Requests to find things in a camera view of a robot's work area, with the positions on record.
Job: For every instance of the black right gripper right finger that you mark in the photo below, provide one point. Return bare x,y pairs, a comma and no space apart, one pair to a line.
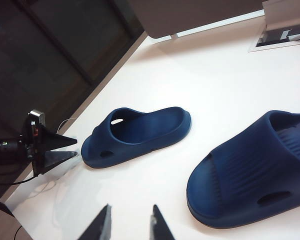
160,225

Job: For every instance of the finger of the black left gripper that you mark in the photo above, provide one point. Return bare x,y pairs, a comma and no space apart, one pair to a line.
55,140
56,158

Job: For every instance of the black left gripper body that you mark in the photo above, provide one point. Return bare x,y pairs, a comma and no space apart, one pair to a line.
33,147

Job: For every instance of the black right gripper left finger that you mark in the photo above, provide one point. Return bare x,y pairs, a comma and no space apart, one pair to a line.
100,225

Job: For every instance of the blue rubber slipper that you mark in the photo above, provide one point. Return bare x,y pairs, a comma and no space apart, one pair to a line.
245,162
140,132

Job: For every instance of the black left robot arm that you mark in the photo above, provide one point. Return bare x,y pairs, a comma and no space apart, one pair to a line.
5,145

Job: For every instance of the dark glass partition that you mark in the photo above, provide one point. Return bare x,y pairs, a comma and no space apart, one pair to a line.
65,50

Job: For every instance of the brown fabric desk partition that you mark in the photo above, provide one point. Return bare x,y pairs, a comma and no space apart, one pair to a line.
190,15

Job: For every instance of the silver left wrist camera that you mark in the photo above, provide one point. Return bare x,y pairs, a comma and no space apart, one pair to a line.
37,117

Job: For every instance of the white partition support bracket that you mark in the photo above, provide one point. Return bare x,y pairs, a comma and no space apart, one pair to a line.
174,36

